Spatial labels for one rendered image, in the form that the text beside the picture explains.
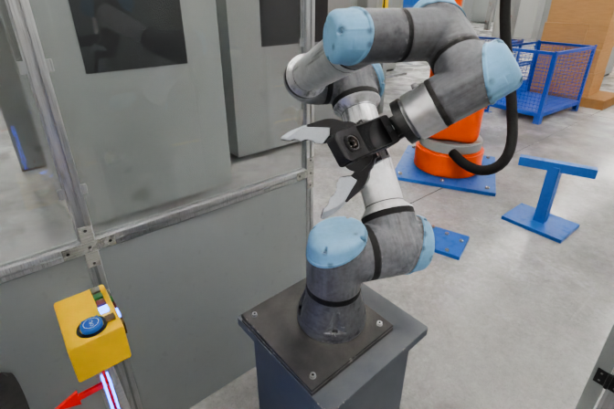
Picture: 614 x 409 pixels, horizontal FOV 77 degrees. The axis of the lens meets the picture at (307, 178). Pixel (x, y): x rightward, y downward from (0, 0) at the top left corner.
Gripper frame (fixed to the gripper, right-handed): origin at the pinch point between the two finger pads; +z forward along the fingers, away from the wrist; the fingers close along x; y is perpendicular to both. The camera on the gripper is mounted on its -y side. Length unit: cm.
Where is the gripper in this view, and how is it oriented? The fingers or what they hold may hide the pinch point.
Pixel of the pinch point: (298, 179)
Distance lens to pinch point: 64.8
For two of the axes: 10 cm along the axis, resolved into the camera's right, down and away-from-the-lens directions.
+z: -7.9, 4.4, 4.2
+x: -4.5, -8.9, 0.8
